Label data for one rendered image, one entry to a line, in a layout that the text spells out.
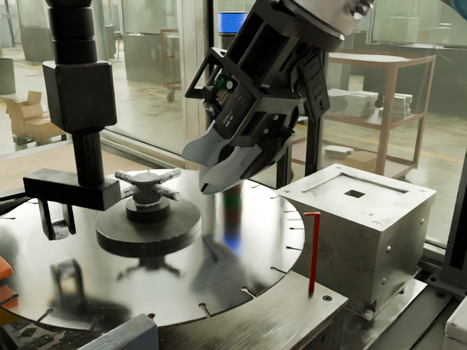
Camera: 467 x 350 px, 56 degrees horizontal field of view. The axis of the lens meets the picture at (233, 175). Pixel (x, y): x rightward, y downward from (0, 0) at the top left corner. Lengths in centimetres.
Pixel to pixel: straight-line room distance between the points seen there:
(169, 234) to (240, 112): 14
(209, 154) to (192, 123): 63
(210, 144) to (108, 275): 16
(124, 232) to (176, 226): 5
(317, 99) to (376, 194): 29
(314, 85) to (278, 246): 16
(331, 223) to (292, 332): 19
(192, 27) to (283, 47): 69
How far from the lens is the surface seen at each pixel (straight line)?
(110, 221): 47
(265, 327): 49
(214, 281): 38
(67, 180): 40
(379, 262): 62
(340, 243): 63
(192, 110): 107
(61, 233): 44
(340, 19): 37
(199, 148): 44
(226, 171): 43
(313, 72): 41
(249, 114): 36
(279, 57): 37
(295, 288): 55
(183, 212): 47
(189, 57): 106
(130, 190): 44
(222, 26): 69
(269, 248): 43
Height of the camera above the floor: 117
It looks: 21 degrees down
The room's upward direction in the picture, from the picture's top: straight up
